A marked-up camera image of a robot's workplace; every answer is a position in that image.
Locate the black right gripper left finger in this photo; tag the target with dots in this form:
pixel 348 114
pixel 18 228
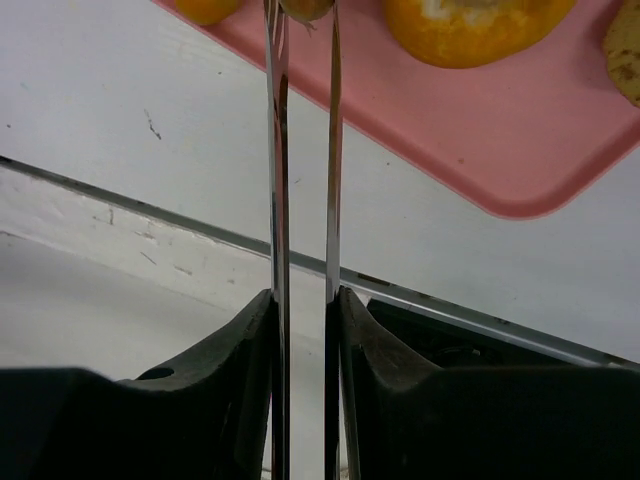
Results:
pixel 203 413

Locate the orange round bun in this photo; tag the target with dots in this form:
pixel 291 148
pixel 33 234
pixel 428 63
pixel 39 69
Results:
pixel 468 34

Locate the toasted baguette slice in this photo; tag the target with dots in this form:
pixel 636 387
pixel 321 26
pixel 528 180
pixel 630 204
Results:
pixel 621 46

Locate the small round bread roll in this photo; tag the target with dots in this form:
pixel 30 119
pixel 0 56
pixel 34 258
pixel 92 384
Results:
pixel 305 11

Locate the silver metal tongs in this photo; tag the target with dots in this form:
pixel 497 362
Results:
pixel 277 64

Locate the striped croissant bread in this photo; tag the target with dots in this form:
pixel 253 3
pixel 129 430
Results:
pixel 207 12

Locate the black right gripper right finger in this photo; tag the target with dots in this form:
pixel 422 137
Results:
pixel 407 418

